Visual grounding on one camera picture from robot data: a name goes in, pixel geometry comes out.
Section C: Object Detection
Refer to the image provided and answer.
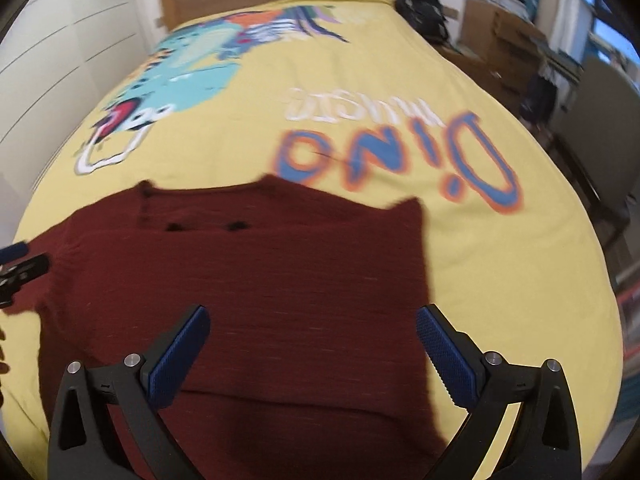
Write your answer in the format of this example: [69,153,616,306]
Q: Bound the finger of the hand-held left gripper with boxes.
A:
[0,242,29,265]
[0,254,51,309]

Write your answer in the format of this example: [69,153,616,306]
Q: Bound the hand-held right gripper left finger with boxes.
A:
[47,304,211,480]

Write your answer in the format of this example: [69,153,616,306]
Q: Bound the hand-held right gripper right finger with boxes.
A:
[416,304,583,480]

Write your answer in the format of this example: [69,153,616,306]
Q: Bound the dark red knit sweater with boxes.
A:
[2,175,451,480]

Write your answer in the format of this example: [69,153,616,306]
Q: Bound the white wardrobe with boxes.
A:
[0,0,166,191]

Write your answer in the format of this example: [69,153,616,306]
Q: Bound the dark blue bag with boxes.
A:
[520,72,558,123]

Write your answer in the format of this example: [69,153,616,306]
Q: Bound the grey office chair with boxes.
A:
[552,55,640,251]

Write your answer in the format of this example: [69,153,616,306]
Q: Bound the yellow printed blanket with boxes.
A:
[0,0,626,480]

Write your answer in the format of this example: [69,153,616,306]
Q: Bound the small cardboard box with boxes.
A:
[487,35,546,93]

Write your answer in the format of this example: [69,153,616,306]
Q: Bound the large cardboard box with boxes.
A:
[460,0,548,63]

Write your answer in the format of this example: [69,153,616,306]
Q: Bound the black backpack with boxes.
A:
[395,0,451,46]

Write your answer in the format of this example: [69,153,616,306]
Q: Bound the window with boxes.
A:
[565,0,640,73]

